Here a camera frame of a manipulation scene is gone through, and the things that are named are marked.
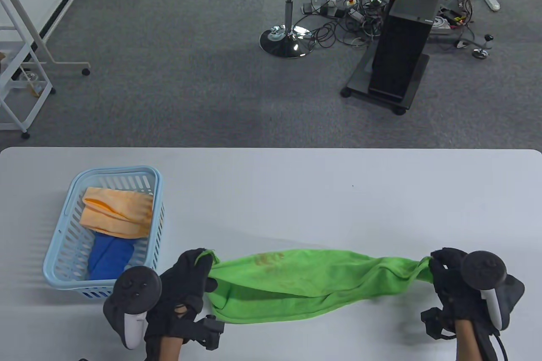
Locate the green rectangular towel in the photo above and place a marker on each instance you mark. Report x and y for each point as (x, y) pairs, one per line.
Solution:
(296, 285)

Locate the black and white controller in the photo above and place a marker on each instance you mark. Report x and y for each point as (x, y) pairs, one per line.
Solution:
(135, 287)
(485, 270)

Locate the white shelf cart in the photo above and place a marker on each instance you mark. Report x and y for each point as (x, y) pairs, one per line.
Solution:
(8, 125)

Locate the light blue plastic basket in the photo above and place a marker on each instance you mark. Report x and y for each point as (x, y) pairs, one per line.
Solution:
(101, 285)

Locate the person's left forearm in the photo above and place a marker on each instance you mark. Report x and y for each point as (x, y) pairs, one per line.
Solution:
(169, 348)

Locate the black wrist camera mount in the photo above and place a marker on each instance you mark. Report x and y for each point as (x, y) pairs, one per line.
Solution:
(436, 323)
(207, 329)

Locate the orange towel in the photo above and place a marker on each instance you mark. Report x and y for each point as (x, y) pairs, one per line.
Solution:
(114, 213)

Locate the black computer tower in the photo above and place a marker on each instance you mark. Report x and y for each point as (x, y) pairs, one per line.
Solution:
(402, 39)

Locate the person's right hand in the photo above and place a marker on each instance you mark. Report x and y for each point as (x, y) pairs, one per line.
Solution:
(451, 289)

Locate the blue towel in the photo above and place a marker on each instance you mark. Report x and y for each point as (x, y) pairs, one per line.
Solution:
(108, 257)

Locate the person's right forearm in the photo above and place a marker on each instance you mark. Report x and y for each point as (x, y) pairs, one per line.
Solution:
(468, 340)

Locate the person's left hand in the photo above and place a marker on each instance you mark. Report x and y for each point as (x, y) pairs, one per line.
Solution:
(182, 285)

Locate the grey power strip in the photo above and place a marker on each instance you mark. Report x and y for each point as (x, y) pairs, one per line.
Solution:
(319, 9)

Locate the black rolling cart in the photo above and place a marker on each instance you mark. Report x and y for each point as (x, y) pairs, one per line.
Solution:
(360, 79)

